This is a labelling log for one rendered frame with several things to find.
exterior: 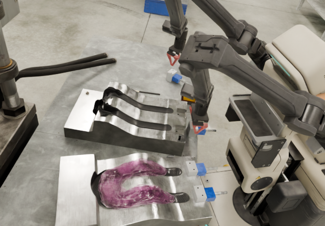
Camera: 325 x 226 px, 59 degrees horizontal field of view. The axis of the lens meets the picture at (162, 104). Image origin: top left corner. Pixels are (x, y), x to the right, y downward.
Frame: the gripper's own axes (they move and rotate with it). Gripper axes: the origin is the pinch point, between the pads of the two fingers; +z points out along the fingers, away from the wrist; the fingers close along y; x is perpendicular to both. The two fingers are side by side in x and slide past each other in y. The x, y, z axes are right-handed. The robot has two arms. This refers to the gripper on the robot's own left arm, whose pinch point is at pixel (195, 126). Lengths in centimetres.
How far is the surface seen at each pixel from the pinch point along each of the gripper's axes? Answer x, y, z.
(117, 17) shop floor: -50, -281, 84
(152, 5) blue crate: -3, -304, 71
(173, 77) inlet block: -6.7, -37.0, 0.7
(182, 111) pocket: -5.8, -6.2, -2.7
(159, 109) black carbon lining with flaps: -16.7, -6.0, -3.4
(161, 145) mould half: -16.2, 12.8, -0.4
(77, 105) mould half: -53, -7, -1
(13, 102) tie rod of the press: -80, -6, -1
